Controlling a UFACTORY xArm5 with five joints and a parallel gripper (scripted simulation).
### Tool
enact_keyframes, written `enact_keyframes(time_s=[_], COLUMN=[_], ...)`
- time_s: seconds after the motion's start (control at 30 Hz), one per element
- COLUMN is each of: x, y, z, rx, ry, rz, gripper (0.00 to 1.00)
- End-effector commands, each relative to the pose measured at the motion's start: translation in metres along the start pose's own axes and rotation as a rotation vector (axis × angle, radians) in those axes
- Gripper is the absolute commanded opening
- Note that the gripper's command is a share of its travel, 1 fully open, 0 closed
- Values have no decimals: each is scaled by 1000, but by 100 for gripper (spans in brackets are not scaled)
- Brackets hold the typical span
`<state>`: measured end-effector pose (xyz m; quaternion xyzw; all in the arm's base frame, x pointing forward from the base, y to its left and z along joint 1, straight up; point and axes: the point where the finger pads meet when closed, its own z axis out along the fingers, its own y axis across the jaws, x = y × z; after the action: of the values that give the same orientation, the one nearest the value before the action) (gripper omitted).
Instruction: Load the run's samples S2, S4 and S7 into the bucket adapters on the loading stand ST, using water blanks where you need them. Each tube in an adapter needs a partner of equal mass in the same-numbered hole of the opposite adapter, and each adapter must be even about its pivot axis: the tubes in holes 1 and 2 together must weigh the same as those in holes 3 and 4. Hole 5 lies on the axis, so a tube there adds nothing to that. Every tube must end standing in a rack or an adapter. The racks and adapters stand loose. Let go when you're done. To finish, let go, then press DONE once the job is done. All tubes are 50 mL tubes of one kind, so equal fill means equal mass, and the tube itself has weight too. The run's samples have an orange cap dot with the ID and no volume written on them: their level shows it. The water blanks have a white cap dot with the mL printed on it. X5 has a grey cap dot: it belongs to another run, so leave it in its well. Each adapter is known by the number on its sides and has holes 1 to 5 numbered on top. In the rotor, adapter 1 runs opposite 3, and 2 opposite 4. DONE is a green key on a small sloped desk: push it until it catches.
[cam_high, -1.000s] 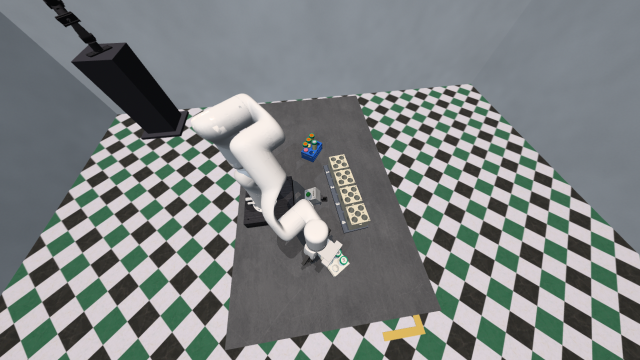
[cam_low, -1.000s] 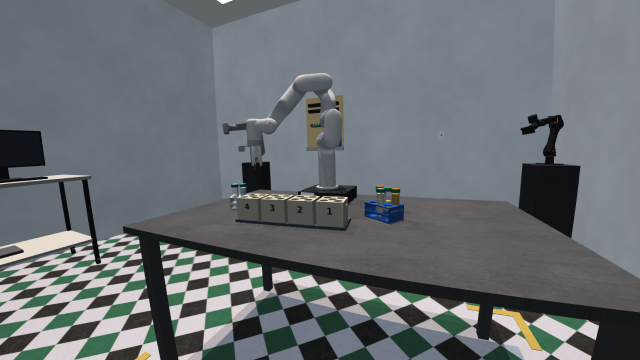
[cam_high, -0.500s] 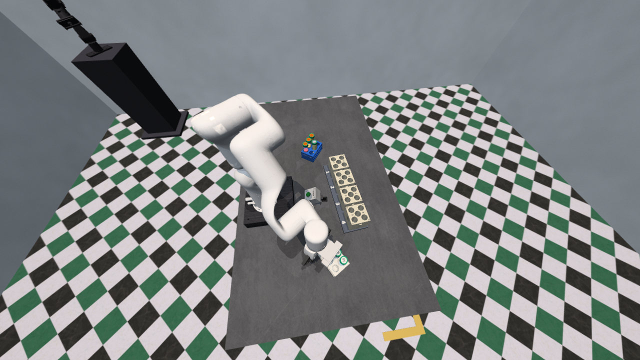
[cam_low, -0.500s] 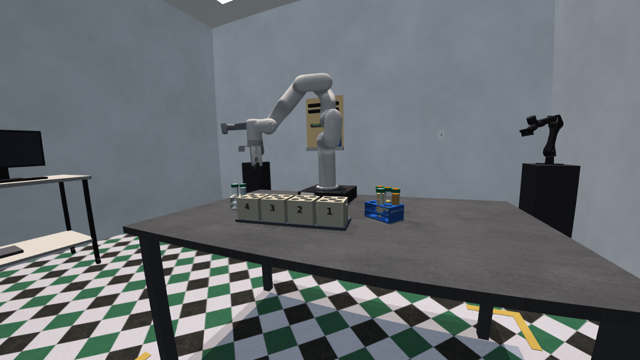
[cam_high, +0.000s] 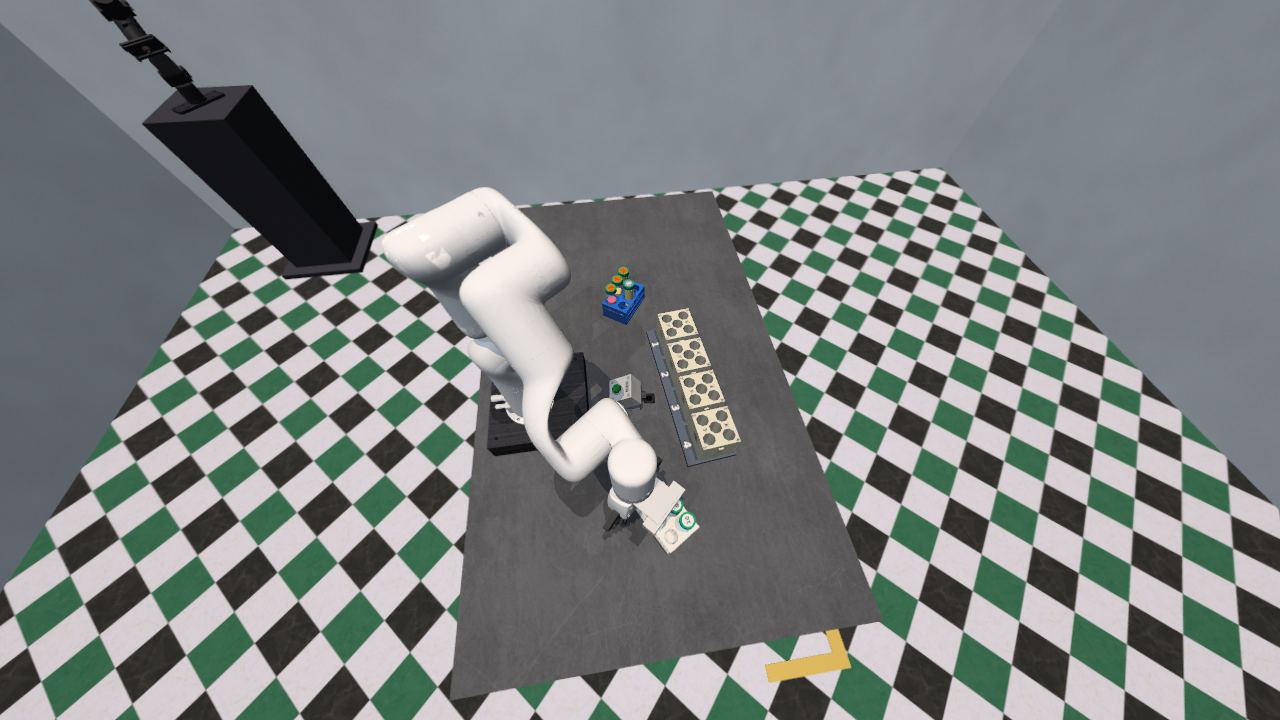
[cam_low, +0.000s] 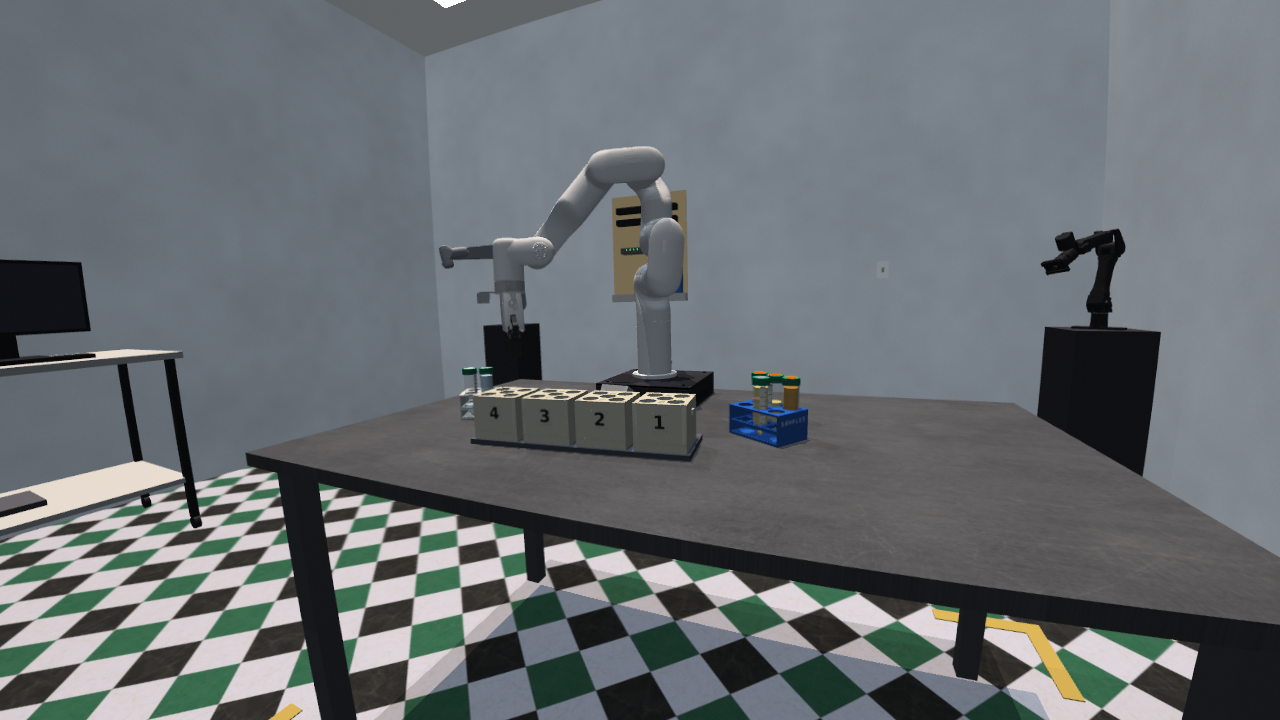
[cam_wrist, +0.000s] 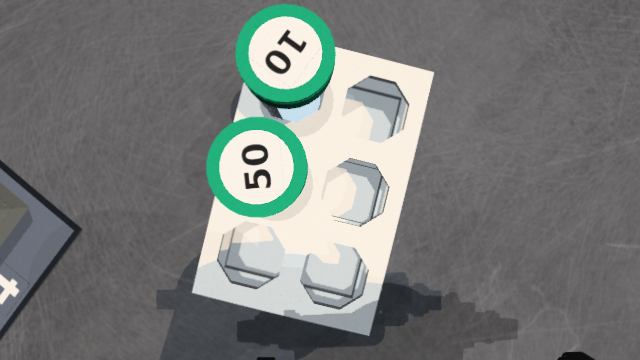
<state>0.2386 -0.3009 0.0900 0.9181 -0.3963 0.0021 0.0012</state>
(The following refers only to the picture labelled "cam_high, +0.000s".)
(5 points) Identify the white tube rack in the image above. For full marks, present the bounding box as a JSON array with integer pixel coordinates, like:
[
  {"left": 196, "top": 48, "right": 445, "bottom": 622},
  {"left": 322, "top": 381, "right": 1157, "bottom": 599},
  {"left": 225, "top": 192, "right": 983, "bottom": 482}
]
[{"left": 635, "top": 509, "right": 699, "bottom": 555}]

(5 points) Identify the blue tube rack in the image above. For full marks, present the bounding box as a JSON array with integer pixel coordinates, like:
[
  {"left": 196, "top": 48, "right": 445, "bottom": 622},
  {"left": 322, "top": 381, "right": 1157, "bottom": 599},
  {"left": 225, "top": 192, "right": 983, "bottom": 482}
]
[{"left": 602, "top": 282, "right": 644, "bottom": 325}]

